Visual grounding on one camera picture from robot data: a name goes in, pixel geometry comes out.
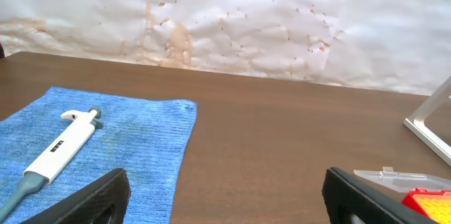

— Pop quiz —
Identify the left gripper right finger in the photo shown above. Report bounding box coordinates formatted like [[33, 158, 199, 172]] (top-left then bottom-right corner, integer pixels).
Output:
[[321, 166, 440, 224]]

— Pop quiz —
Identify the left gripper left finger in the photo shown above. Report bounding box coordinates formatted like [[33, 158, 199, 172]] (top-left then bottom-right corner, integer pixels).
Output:
[[19, 167, 132, 224]]

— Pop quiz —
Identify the white pipette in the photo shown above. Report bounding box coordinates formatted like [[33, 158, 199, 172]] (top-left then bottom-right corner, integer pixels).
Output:
[[0, 106, 104, 222]]

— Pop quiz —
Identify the blue cloth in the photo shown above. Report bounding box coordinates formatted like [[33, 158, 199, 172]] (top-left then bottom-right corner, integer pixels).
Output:
[[0, 86, 198, 224]]

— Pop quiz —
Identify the red and yellow tip box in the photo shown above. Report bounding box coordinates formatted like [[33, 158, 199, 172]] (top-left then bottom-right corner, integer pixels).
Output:
[[353, 166, 451, 224]]

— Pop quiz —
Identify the white and blue stand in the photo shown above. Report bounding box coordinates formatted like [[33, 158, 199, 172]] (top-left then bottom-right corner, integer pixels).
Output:
[[402, 75, 451, 168]]

